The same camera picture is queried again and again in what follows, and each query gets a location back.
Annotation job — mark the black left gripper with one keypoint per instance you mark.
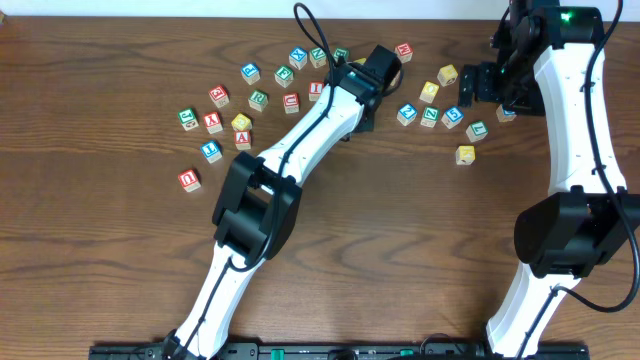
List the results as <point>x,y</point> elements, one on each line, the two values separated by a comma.
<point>365,122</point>

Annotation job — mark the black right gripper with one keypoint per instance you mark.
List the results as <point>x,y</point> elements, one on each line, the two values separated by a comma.
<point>480,84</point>

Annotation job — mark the green R block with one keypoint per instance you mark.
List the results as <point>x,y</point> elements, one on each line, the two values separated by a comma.
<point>258,100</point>

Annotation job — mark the yellow O block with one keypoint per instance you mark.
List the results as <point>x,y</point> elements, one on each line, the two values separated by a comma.
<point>429,92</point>

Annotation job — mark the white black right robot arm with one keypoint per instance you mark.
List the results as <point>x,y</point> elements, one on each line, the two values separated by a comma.
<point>550,63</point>

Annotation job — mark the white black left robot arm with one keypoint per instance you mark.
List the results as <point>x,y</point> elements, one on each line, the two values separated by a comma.
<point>260,197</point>

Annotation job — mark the blue D block lower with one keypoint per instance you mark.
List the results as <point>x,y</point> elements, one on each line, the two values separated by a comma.
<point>504,115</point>

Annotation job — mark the green B block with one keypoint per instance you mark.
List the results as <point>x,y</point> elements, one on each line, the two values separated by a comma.
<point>341,54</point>

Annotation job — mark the red block far right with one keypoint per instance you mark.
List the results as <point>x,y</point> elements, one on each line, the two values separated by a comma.
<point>404,52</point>

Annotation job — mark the blue 2 block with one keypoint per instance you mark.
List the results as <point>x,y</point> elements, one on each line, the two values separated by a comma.
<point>407,114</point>

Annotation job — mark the red I block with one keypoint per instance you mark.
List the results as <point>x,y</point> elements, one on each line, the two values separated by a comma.
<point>315,91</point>

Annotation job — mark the green N block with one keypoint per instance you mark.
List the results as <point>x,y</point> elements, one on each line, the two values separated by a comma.
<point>317,57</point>

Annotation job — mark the green T block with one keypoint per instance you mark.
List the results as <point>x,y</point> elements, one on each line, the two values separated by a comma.
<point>476,131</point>

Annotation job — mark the yellow block far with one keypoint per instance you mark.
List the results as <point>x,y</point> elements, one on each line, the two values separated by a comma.
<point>447,75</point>

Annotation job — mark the blue 5 block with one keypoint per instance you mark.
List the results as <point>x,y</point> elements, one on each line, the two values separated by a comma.
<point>452,117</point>

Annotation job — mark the blue X block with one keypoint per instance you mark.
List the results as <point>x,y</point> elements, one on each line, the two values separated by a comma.
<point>298,58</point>

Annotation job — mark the green Z block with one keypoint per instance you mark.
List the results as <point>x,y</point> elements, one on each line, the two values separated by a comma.
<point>430,117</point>

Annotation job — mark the red U block upper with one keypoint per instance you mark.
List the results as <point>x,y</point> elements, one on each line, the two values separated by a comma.
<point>291,103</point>

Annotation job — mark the red u block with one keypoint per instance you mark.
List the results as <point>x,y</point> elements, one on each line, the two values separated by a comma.
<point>291,103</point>
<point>189,180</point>

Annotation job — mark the green F block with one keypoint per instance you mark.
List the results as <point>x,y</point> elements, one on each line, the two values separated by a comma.
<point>284,76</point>

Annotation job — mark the yellow block right lower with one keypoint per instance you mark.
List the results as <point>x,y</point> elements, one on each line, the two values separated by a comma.
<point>465,155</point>

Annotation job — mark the blue P block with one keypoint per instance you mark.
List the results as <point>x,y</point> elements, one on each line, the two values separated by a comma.
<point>250,73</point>

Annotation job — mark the yellow block near A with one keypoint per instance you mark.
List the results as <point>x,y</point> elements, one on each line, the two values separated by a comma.
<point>241,122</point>

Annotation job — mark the red A block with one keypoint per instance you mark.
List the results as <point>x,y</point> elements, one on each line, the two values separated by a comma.
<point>242,140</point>

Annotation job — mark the red E block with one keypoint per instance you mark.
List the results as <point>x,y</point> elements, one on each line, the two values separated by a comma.
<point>219,96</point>

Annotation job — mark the red X block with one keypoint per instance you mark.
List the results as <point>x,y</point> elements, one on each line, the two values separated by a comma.
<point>213,123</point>

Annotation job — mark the blue J block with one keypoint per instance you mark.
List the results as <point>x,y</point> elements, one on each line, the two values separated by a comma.
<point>211,151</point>

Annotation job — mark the green J block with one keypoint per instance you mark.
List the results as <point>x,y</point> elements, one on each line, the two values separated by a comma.
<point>188,119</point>

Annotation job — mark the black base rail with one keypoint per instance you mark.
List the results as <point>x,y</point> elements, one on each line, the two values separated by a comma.
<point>439,349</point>

